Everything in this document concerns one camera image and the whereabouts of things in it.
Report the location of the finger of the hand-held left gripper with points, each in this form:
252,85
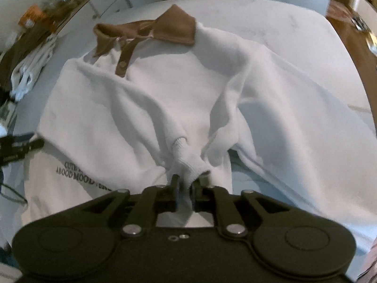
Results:
32,146

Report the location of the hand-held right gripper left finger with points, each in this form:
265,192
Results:
172,194

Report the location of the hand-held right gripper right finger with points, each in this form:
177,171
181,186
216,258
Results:
200,197

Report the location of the white sweatshirt brown collar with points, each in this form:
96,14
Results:
132,118

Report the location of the folded white clothes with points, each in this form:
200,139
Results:
26,73

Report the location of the dark brown cloth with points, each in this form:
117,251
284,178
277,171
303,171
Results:
20,50

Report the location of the orange packet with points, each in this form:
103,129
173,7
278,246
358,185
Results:
31,14

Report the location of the pair of dark sneakers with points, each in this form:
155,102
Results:
361,24

